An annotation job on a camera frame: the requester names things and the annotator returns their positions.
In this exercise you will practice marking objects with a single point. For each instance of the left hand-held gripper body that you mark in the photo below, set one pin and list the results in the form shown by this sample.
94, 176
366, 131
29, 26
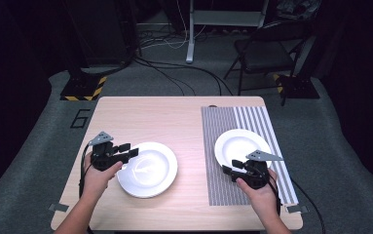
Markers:
104, 156

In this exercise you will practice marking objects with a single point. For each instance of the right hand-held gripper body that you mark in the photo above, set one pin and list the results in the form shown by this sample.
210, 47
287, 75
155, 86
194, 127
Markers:
254, 172

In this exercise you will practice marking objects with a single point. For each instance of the white ceramic plate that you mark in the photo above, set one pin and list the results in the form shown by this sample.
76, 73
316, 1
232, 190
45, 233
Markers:
236, 146
151, 170

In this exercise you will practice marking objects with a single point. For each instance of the person's left hand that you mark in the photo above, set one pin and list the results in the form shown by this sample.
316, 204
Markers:
98, 182

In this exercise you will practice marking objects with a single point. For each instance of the person's right hand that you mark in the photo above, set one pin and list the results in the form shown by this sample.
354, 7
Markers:
262, 198

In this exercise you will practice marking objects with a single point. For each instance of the grey white striped placemat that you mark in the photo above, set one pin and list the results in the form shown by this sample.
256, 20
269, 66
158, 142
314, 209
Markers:
219, 185

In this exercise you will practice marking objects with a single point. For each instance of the grey tape strip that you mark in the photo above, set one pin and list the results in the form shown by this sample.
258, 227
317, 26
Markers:
296, 209
58, 207

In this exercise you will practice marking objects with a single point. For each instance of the black yellow striped stand base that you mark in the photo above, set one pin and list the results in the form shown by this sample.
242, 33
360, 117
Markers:
299, 87
83, 88

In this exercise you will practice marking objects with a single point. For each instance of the black folding chair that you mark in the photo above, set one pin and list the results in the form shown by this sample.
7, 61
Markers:
265, 55

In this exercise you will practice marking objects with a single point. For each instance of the large dark cabinet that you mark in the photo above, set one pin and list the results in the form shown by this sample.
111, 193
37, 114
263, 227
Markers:
106, 32

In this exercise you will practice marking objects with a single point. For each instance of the white metal stand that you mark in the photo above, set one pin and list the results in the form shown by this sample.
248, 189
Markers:
192, 32

